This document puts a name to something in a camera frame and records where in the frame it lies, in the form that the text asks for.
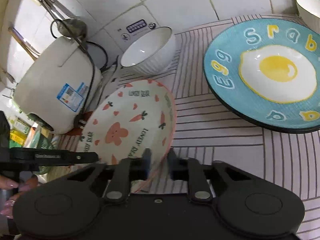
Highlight pink bear carrot plate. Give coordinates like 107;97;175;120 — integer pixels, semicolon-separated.
76;80;176;193

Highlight blue egg plate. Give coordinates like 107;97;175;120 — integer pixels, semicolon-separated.
203;18;319;134

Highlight metal kitchen tongs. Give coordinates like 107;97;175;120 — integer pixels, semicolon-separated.
33;0;87;39

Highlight person's left hand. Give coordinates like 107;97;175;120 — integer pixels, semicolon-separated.
0;174;38;218

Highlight green plastic basket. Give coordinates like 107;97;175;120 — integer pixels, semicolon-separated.
23;129;60;176

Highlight striped white table mat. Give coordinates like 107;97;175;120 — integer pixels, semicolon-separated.
57;13;320;240

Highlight cream rice cooker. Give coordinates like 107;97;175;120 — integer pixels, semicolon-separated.
13;36;102;134

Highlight white ribbed bowl left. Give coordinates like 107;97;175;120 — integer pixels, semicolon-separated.
119;27;176;76

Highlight white ribbed bowl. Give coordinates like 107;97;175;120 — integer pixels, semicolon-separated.
119;27;176;76
296;0;320;33

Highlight white ribbed bowl centre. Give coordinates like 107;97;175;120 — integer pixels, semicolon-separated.
296;0;320;33

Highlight black rice cooker cord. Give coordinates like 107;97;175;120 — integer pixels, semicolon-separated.
49;18;119;131

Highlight wooden handle utensil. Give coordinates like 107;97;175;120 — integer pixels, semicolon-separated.
8;26;40;61

